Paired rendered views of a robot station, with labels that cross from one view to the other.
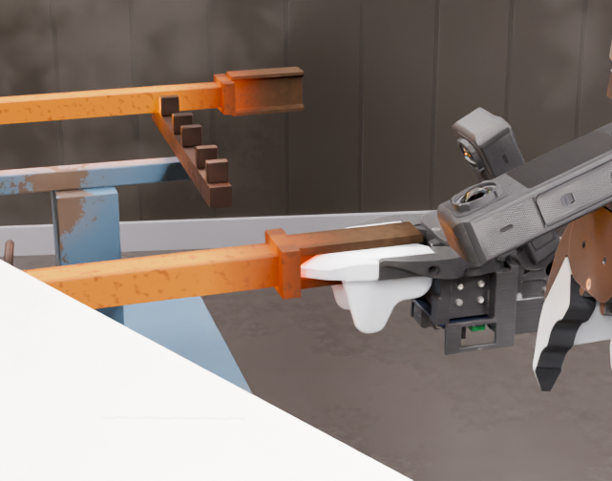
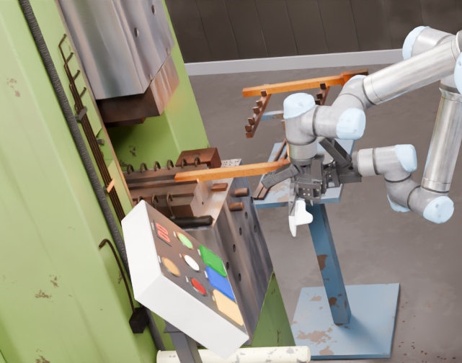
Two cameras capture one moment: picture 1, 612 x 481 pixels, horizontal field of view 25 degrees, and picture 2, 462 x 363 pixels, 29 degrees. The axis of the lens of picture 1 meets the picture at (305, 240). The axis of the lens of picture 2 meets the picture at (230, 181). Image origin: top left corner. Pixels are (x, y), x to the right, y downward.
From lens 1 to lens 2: 1.82 m
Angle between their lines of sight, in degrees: 36
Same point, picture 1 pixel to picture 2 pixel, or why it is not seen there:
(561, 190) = (277, 176)
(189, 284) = (259, 171)
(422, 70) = not seen: outside the picture
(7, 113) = (276, 90)
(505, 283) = (333, 173)
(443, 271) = not seen: hidden behind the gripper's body
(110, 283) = (241, 171)
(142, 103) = (316, 84)
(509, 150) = (326, 143)
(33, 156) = (409, 17)
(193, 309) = (348, 142)
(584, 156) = (283, 168)
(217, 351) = not seen: hidden behind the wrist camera
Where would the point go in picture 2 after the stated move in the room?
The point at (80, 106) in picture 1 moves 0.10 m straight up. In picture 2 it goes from (297, 86) to (290, 60)
